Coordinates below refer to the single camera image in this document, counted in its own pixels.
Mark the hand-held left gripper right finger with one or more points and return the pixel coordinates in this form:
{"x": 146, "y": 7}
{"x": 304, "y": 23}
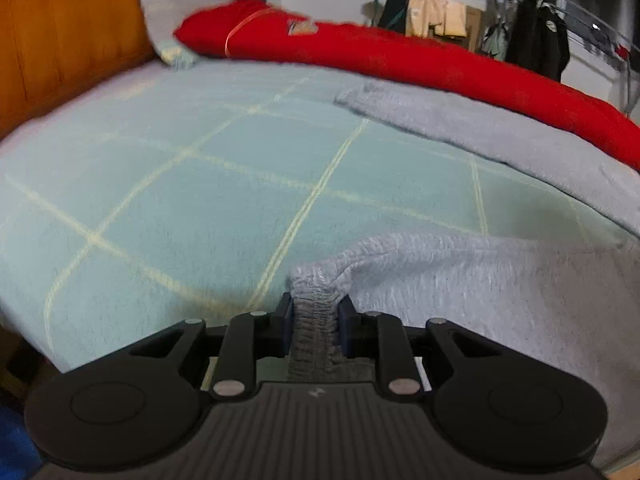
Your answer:
{"x": 346, "y": 327}

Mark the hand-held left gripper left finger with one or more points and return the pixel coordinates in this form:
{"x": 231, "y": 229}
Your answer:
{"x": 286, "y": 325}

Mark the grey sweatpants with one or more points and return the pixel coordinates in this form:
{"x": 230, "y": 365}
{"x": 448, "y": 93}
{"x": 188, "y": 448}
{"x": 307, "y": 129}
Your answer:
{"x": 475, "y": 300}

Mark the grey sweatshirt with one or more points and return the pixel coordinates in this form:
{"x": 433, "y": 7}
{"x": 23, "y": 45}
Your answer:
{"x": 500, "y": 140}

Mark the cardboard box with yellow clothes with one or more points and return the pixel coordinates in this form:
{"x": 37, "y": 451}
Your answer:
{"x": 437, "y": 15}

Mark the metal clothes drying rack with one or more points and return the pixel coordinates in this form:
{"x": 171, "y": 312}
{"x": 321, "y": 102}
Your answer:
{"x": 600, "y": 20}

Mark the red quilt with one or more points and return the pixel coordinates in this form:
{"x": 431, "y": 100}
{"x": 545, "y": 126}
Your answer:
{"x": 400, "y": 55}

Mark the light green hanging garment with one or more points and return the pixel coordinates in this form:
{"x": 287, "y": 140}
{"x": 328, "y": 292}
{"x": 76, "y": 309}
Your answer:
{"x": 495, "y": 42}

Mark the grey checked pillow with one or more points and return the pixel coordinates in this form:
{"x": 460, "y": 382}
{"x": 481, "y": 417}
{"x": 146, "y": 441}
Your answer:
{"x": 160, "y": 20}

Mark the plain black jacket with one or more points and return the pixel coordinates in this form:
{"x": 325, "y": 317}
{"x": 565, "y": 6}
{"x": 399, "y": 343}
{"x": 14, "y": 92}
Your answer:
{"x": 520, "y": 35}

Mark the black jacket with badge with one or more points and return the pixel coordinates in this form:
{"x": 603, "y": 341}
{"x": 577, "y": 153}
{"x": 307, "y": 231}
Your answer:
{"x": 552, "y": 45}

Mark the wooden headboard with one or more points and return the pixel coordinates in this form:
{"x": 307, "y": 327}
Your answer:
{"x": 75, "y": 35}

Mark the small red cloth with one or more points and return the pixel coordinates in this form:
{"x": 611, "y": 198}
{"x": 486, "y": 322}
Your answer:
{"x": 622, "y": 52}

